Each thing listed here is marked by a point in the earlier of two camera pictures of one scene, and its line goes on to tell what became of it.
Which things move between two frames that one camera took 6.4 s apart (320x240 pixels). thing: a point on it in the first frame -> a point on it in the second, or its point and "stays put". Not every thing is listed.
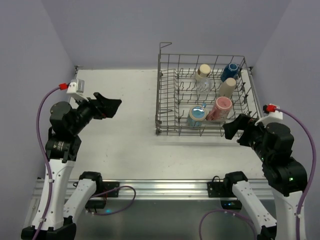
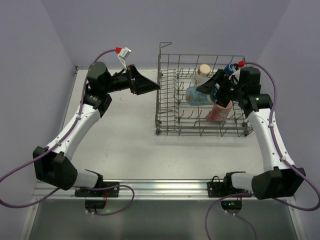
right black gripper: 244,127 -> 222,87
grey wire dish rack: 197,94 stays put
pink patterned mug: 222,110 stays put
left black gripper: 97,107 -> 133,80
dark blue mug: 230,70 stays put
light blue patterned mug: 196,115 -> 196,97
